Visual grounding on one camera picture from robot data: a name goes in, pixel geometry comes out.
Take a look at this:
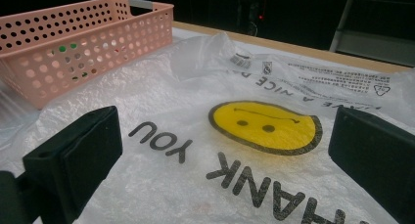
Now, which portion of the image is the grey metal frame desk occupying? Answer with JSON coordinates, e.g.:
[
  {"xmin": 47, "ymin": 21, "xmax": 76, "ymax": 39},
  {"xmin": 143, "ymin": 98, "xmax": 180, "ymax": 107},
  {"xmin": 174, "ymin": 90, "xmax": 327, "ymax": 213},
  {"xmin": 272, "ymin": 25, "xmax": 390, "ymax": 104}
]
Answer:
[{"xmin": 328, "ymin": 0, "xmax": 415, "ymax": 67}]

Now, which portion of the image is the pink perforated plastic basket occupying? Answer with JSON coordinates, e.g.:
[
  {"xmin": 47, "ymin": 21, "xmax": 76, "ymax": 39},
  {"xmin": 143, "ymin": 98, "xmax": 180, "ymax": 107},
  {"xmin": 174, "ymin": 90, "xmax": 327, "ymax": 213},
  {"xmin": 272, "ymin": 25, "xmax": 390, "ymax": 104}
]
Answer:
[{"xmin": 0, "ymin": 0, "xmax": 175, "ymax": 111}]

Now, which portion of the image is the translucent smiley plastic bag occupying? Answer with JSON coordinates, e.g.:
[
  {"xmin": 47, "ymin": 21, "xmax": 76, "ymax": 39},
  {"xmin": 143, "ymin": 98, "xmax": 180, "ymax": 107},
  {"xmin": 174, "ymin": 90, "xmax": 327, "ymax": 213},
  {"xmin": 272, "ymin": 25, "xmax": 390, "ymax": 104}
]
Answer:
[{"xmin": 0, "ymin": 31, "xmax": 415, "ymax": 224}]

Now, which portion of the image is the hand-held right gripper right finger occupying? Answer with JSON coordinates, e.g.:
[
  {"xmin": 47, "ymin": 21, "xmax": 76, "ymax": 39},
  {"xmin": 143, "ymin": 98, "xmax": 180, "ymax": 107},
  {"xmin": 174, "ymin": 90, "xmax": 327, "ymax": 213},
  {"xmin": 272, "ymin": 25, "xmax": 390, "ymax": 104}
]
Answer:
[{"xmin": 327, "ymin": 106, "xmax": 415, "ymax": 224}]

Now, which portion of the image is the green lid small jar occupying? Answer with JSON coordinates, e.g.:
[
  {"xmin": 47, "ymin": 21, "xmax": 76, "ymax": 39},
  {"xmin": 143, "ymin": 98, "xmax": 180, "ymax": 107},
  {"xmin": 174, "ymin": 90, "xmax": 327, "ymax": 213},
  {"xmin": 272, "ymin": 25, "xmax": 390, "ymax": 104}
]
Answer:
[{"xmin": 58, "ymin": 42, "xmax": 90, "ymax": 81}]

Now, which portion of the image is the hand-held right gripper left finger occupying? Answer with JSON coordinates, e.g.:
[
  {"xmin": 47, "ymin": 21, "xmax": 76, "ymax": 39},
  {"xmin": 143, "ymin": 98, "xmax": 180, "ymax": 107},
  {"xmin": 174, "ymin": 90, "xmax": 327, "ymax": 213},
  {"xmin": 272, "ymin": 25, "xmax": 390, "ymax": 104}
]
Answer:
[{"xmin": 22, "ymin": 105, "xmax": 123, "ymax": 224}]

